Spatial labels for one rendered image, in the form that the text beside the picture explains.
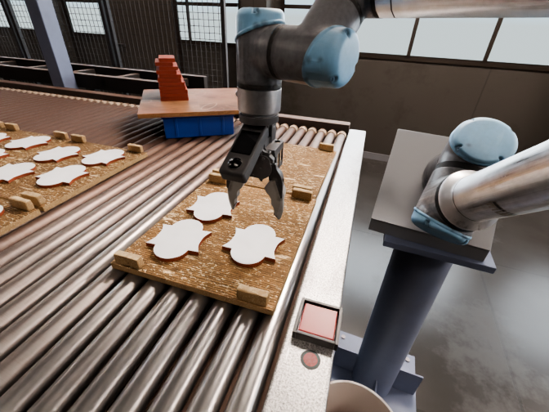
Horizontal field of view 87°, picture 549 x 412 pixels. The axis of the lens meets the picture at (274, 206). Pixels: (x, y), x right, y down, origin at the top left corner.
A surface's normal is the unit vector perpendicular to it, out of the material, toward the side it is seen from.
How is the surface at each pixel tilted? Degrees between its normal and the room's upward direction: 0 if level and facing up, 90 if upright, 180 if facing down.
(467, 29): 90
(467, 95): 90
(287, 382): 0
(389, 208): 44
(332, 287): 0
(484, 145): 37
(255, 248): 0
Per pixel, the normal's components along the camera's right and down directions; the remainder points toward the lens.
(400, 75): -0.36, 0.48
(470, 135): -0.21, -0.40
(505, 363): 0.04, -0.85
